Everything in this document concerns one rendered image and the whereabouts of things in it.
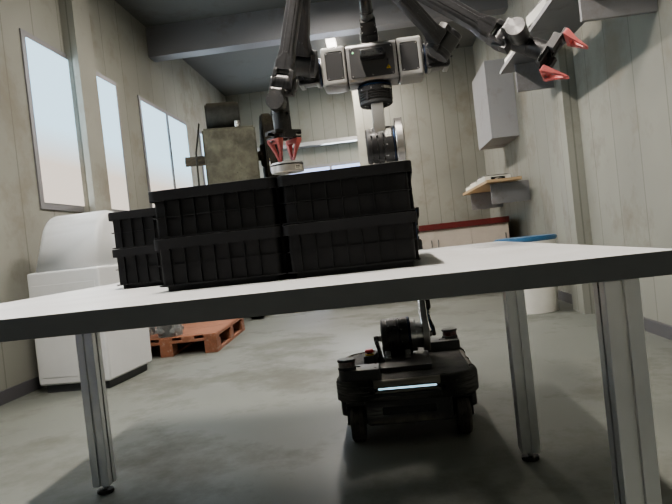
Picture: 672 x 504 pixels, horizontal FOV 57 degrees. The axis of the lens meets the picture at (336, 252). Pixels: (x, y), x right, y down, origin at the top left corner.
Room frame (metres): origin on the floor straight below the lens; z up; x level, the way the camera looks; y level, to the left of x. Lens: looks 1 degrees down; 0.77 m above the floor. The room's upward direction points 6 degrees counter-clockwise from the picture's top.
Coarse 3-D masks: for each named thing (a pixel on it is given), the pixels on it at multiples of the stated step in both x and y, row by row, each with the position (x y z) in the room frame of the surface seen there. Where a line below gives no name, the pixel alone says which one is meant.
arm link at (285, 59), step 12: (288, 0) 1.94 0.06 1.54; (300, 0) 1.95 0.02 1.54; (288, 12) 1.94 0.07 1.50; (300, 12) 1.97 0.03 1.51; (288, 24) 1.94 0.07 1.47; (288, 36) 1.94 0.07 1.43; (288, 48) 1.94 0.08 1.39; (276, 60) 1.94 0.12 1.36; (288, 60) 1.94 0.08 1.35; (276, 72) 1.94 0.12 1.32; (288, 72) 1.97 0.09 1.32; (276, 84) 1.94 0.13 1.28; (288, 84) 1.94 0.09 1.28
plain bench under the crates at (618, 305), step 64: (448, 256) 1.64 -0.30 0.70; (512, 256) 1.30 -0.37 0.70; (576, 256) 1.08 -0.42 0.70; (640, 256) 0.99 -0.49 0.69; (0, 320) 1.08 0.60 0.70; (64, 320) 1.07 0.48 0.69; (128, 320) 1.06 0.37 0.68; (192, 320) 1.05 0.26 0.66; (512, 320) 1.96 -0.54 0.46; (640, 320) 1.04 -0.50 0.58; (512, 384) 2.01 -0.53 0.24; (640, 384) 1.04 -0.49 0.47; (640, 448) 1.04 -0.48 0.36
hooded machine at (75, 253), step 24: (72, 216) 4.14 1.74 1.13; (96, 216) 4.08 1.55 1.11; (48, 240) 4.05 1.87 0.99; (72, 240) 4.02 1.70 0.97; (96, 240) 3.99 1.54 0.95; (48, 264) 4.00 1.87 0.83; (72, 264) 3.97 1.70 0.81; (96, 264) 3.93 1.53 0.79; (48, 288) 3.92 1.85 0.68; (72, 288) 3.90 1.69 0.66; (72, 336) 3.91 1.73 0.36; (120, 336) 4.05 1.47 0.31; (144, 336) 4.37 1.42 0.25; (48, 360) 3.93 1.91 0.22; (72, 360) 3.91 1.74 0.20; (120, 360) 4.01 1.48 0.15; (144, 360) 4.33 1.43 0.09; (48, 384) 3.94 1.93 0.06; (72, 384) 3.95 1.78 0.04
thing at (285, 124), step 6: (276, 114) 1.94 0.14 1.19; (282, 114) 1.94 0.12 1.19; (288, 114) 1.95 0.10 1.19; (276, 120) 1.95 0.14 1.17; (282, 120) 1.94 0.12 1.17; (288, 120) 1.95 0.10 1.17; (276, 126) 1.95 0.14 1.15; (282, 126) 1.94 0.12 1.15; (288, 126) 1.95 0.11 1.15; (270, 132) 1.94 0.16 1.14; (276, 132) 1.92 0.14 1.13; (282, 132) 1.94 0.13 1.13; (300, 132) 1.98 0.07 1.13
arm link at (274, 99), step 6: (270, 78) 1.95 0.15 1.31; (294, 78) 1.95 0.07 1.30; (270, 84) 1.95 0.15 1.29; (294, 84) 1.95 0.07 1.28; (270, 90) 1.87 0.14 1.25; (276, 90) 1.87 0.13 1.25; (282, 90) 1.89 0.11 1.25; (294, 90) 1.96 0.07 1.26; (270, 96) 1.87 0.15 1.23; (276, 96) 1.87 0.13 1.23; (282, 96) 1.87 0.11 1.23; (294, 96) 1.97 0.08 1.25; (270, 102) 1.87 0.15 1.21; (276, 102) 1.87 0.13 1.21; (282, 102) 1.87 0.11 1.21; (270, 108) 1.88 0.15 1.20; (276, 108) 1.87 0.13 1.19; (282, 108) 1.90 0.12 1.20
